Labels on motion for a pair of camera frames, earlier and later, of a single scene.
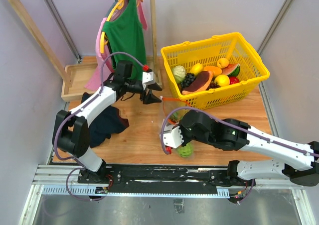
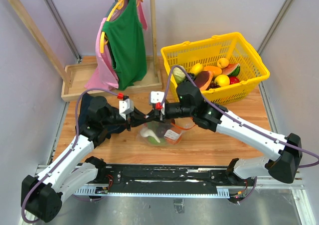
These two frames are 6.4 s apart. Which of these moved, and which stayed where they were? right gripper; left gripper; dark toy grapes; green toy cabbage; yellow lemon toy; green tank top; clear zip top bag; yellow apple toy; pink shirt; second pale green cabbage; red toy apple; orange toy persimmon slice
Moved: left gripper; clear zip top bag; right gripper; green toy cabbage
Stayed: dark toy grapes; green tank top; yellow apple toy; red toy apple; yellow lemon toy; orange toy persimmon slice; pink shirt; second pale green cabbage
